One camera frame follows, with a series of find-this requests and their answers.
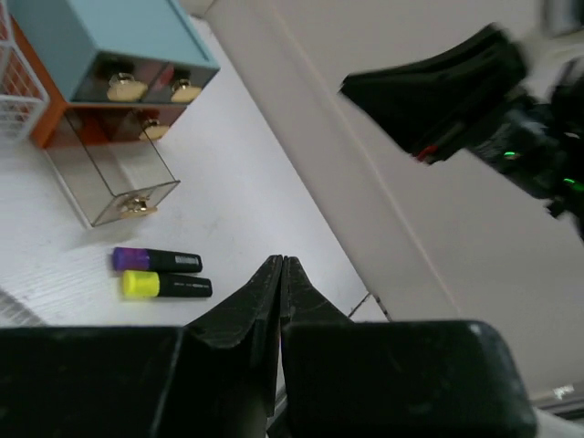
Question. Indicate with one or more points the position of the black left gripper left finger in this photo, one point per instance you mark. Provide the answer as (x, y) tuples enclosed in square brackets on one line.
[(176, 381)]

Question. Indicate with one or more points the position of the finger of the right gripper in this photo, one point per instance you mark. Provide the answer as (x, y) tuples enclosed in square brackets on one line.
[(430, 106)]

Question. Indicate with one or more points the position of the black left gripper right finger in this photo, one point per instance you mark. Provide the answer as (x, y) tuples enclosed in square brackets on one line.
[(433, 378)]

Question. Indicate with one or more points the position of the yellow cap highlighter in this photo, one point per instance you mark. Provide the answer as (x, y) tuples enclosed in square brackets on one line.
[(144, 284)]

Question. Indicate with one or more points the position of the purple cap highlighter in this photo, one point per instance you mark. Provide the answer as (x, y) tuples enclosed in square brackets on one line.
[(151, 260)]

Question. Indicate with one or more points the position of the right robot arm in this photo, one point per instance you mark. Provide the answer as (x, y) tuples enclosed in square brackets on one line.
[(482, 141)]

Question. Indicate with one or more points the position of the teal and orange drawer box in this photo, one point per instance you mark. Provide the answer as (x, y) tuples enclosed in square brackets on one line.
[(120, 70)]

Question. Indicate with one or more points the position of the white wire mesh organizer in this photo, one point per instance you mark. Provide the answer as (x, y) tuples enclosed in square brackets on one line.
[(23, 97)]

